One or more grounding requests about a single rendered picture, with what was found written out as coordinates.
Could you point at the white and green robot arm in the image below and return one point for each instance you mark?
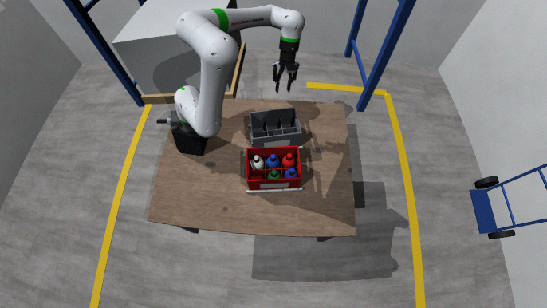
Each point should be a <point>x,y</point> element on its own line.
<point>207,33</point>

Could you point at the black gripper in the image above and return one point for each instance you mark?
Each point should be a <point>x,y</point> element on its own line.
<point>284,56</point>

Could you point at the dark red crate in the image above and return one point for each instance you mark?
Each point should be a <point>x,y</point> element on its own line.
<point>257,180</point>

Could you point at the green bottle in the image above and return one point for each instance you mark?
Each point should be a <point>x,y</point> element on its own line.
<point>274,174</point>

